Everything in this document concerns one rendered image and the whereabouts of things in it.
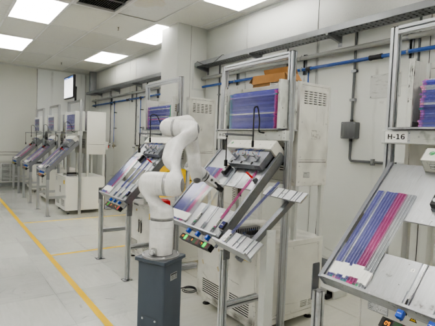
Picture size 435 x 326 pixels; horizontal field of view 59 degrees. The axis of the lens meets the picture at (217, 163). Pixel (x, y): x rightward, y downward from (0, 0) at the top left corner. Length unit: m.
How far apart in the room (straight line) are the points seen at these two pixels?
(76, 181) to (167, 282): 4.98
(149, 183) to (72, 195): 4.96
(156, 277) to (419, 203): 1.25
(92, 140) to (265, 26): 3.46
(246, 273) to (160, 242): 0.90
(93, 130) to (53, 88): 4.27
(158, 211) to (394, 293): 1.08
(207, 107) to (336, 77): 1.37
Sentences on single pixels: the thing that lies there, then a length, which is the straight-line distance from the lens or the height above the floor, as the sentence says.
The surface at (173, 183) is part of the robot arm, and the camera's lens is 1.88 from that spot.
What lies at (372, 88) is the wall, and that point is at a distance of 3.97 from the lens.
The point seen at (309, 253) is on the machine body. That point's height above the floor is 0.51.
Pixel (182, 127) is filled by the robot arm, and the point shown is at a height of 1.36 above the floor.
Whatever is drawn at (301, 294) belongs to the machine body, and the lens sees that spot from 2.99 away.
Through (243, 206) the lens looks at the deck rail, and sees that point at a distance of 2.41.
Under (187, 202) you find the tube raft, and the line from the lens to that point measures 2.83.
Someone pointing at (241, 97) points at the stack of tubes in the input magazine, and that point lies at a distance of 2.88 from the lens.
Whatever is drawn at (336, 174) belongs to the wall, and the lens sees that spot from 4.15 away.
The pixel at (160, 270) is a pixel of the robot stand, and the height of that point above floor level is 0.66.
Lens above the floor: 1.28
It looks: 3 degrees down
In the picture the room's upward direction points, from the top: 2 degrees clockwise
